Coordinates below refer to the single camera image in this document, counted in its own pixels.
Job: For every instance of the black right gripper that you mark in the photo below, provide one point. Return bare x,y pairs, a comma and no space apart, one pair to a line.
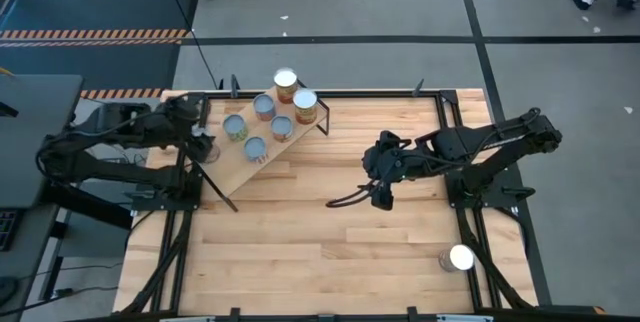
392,159

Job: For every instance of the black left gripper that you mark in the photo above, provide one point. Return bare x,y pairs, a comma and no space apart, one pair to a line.
184,114

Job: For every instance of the grey translucent can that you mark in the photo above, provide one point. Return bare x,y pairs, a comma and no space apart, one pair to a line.
214,153

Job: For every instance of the green dotted strawberry can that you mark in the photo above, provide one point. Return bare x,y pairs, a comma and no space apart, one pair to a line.
234,124

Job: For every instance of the blue can with red print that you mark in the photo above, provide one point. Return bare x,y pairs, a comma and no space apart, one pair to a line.
255,147

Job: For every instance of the colourful small box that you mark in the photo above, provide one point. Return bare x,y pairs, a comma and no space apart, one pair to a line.
263,104

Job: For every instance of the orange can with green band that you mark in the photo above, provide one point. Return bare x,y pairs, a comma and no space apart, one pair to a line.
281,126

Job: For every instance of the orange corn can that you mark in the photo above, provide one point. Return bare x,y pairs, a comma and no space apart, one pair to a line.
285,78
305,99

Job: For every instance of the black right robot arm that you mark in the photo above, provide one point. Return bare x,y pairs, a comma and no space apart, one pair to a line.
500,137

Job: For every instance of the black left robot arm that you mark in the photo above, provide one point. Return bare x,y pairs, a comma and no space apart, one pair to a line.
115,122

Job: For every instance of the black metal shelf leg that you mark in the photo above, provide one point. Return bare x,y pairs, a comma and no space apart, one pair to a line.
220,192
326,117

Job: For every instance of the silver-topped can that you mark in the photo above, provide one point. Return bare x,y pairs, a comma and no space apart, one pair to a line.
460,257

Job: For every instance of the black hazard striped floor mat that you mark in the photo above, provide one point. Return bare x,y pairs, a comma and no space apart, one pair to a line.
90,67

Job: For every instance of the grey desk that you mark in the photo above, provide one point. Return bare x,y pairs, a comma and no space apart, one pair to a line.
35,137

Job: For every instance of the black keyboard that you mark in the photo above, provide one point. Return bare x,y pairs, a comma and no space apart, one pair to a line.
7,229

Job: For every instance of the black table frame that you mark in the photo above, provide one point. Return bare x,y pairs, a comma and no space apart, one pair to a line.
320,95

